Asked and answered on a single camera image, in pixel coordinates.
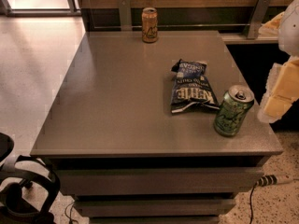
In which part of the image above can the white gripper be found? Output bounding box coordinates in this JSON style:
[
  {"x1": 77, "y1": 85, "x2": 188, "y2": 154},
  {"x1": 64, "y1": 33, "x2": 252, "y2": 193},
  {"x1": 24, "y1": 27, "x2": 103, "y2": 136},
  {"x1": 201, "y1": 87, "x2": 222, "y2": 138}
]
[{"x1": 258, "y1": 0, "x2": 299, "y2": 123}]

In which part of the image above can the green soda can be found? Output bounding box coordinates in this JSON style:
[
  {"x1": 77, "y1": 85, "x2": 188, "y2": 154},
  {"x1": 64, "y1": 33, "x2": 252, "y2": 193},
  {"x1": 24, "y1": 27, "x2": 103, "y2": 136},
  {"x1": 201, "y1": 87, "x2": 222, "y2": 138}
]
[{"x1": 213, "y1": 85, "x2": 254, "y2": 136}]

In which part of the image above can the orange soda can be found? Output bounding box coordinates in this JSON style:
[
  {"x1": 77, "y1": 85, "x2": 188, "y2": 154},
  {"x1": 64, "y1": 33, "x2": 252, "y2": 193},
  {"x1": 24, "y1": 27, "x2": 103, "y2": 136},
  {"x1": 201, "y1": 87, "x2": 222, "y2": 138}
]
[{"x1": 142, "y1": 7, "x2": 158, "y2": 43}]

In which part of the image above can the blue kettle chips bag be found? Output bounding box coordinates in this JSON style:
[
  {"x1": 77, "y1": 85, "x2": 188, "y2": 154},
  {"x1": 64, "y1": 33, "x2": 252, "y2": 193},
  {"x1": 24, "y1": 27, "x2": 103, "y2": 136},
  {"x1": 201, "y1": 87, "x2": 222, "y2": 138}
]
[{"x1": 171, "y1": 59, "x2": 219, "y2": 114}]

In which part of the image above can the white power strip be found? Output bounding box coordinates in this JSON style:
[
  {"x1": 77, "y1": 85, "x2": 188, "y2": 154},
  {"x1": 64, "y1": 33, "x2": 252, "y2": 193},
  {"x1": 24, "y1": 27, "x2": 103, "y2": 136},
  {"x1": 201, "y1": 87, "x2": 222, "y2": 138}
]
[{"x1": 255, "y1": 174, "x2": 294, "y2": 188}]

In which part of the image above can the top grey drawer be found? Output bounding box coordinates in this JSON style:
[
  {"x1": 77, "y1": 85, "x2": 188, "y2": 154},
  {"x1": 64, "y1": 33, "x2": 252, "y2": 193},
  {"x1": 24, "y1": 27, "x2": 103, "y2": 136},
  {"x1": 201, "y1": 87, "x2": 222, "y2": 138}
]
[{"x1": 58, "y1": 167, "x2": 263, "y2": 196}]

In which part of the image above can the grey drawer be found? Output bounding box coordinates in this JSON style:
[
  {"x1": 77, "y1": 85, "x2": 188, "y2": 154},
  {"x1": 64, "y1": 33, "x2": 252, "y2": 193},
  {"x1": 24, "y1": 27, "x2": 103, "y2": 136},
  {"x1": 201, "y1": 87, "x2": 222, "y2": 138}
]
[
  {"x1": 58, "y1": 167, "x2": 263, "y2": 196},
  {"x1": 90, "y1": 217, "x2": 220, "y2": 224},
  {"x1": 75, "y1": 199, "x2": 235, "y2": 217}
]

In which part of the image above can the middle grey drawer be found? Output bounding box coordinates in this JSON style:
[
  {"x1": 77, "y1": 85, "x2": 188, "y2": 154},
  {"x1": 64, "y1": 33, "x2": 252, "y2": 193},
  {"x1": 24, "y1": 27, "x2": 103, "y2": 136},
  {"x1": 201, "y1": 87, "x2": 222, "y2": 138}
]
[{"x1": 75, "y1": 199, "x2": 235, "y2": 217}]

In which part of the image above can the bottom grey drawer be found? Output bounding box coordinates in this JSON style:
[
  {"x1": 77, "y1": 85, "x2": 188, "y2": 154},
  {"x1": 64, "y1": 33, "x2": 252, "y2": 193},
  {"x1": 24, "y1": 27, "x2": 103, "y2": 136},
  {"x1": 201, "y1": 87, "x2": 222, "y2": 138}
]
[{"x1": 90, "y1": 217, "x2": 220, "y2": 224}]

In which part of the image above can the black power cable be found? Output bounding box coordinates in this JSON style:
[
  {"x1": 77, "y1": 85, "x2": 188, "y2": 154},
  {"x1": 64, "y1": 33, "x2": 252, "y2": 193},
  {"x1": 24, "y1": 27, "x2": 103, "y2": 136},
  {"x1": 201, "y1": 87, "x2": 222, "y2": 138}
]
[{"x1": 248, "y1": 184, "x2": 258, "y2": 224}]

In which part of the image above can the left metal bracket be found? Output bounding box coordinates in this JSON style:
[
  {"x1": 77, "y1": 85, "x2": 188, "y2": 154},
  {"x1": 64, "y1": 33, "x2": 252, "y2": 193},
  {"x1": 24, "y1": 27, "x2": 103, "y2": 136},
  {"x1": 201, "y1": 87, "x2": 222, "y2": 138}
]
[{"x1": 118, "y1": 0, "x2": 132, "y2": 31}]

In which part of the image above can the metal window frame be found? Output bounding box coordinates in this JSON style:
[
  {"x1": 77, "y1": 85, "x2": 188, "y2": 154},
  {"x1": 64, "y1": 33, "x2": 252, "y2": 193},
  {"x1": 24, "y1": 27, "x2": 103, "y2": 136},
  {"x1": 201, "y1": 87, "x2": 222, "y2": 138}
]
[{"x1": 0, "y1": 0, "x2": 80, "y2": 17}]

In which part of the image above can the thin floor cable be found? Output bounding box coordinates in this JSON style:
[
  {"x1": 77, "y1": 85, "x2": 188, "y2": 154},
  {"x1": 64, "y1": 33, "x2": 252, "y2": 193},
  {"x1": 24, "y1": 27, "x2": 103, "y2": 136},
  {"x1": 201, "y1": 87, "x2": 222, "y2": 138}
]
[{"x1": 64, "y1": 201, "x2": 78, "y2": 224}]

